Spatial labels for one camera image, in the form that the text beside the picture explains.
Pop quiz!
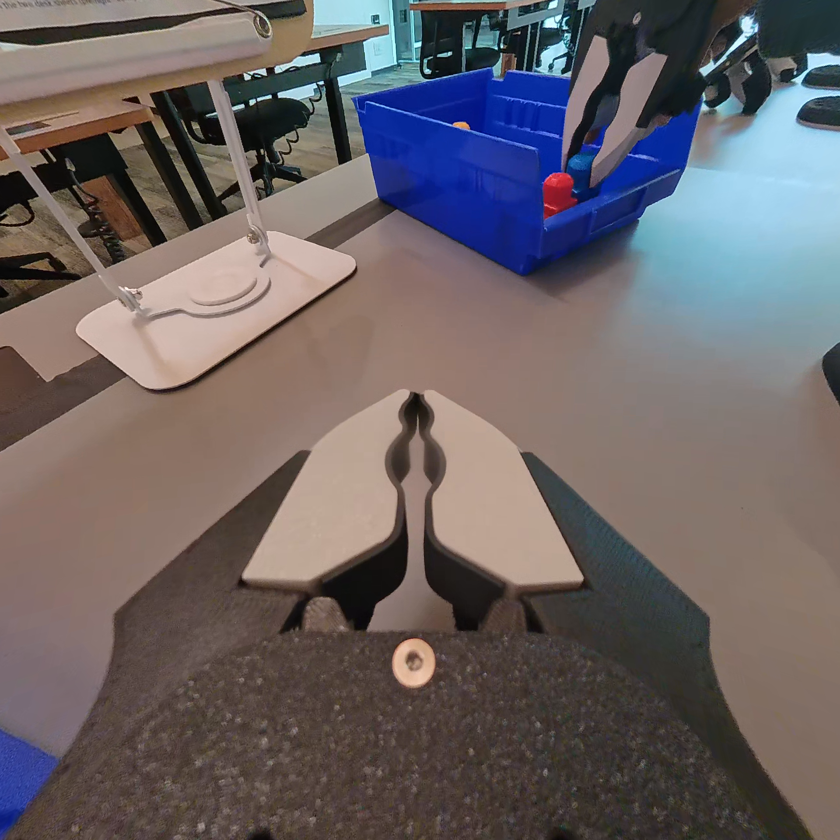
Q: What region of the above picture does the blue plastic bin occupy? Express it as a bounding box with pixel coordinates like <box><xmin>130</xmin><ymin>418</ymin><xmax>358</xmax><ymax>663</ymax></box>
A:
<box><xmin>0</xmin><ymin>728</ymin><xmax>60</xmax><ymax>821</ymax></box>
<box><xmin>352</xmin><ymin>67</ymin><xmax>703</xmax><ymax>277</ymax></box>

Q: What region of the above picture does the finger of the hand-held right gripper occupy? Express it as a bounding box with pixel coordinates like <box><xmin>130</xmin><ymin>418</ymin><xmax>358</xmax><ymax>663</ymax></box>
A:
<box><xmin>561</xmin><ymin>33</ymin><xmax>621</xmax><ymax>175</ymax></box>
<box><xmin>589</xmin><ymin>54</ymin><xmax>670</xmax><ymax>191</ymax></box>

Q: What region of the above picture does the long wooden desk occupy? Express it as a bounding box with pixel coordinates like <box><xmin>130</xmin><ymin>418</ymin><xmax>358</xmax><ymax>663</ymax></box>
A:
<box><xmin>410</xmin><ymin>0</ymin><xmax>592</xmax><ymax>73</ymax></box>

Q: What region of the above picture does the black desk cable strip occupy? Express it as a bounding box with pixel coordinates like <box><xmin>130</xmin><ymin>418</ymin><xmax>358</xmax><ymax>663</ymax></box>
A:
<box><xmin>0</xmin><ymin>200</ymin><xmax>395</xmax><ymax>454</ymax></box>

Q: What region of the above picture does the person's right hand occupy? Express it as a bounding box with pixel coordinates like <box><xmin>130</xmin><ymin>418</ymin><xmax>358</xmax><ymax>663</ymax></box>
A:
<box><xmin>701</xmin><ymin>0</ymin><xmax>756</xmax><ymax>67</ymax></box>

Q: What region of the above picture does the red mega block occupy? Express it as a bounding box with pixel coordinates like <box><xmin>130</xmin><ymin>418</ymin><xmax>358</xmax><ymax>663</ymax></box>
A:
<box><xmin>542</xmin><ymin>172</ymin><xmax>580</xmax><ymax>219</ymax></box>

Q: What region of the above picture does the black and white tool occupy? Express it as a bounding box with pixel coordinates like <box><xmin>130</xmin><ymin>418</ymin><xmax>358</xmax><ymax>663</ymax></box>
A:
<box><xmin>702</xmin><ymin>33</ymin><xmax>811</xmax><ymax>118</ymax></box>

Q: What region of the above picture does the wooden top desk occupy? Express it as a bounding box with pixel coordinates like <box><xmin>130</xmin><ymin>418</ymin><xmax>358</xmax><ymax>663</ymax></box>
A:
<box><xmin>308</xmin><ymin>23</ymin><xmax>391</xmax><ymax>165</ymax></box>
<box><xmin>0</xmin><ymin>98</ymin><xmax>172</xmax><ymax>290</ymax></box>

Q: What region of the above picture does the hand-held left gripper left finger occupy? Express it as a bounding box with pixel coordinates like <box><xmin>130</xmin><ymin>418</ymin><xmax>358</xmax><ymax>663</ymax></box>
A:
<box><xmin>241</xmin><ymin>389</ymin><xmax>421</xmax><ymax>621</ymax></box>

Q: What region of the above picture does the black office chair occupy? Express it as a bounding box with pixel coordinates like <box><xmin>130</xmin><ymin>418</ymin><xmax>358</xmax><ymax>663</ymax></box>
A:
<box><xmin>220</xmin><ymin>97</ymin><xmax>315</xmax><ymax>201</ymax></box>
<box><xmin>419</xmin><ymin>10</ymin><xmax>503</xmax><ymax>80</ymax></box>

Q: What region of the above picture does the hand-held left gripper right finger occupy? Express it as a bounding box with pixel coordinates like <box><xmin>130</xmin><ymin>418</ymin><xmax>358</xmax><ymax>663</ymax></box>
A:
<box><xmin>420</xmin><ymin>389</ymin><xmax>585</xmax><ymax>621</ymax></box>

